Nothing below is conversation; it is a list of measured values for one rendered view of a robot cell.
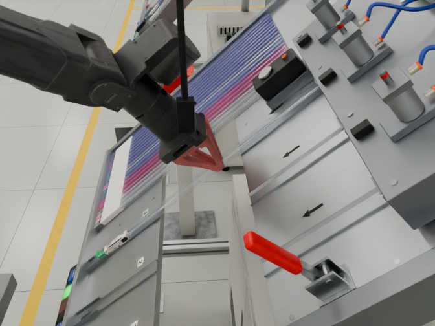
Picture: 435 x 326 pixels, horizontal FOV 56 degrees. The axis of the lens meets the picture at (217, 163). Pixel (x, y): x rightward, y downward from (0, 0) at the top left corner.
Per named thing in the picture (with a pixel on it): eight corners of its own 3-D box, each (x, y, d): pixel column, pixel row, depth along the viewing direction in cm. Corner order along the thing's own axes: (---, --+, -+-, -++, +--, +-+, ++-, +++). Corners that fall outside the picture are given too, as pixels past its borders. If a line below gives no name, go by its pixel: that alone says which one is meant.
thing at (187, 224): (160, 255, 170) (137, 83, 122) (162, 214, 189) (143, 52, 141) (217, 251, 171) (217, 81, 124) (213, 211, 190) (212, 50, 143)
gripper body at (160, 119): (199, 103, 62) (164, 70, 59) (202, 140, 54) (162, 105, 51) (169, 129, 65) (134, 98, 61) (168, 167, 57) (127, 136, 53)
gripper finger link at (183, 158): (234, 138, 66) (195, 101, 61) (240, 165, 60) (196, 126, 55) (203, 162, 68) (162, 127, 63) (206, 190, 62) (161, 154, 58)
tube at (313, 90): (101, 260, 74) (96, 257, 73) (102, 254, 75) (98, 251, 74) (336, 80, 55) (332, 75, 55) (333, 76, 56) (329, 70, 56)
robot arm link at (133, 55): (58, 48, 49) (84, 99, 46) (123, -23, 46) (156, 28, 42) (124, 80, 59) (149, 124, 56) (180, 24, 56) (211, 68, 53)
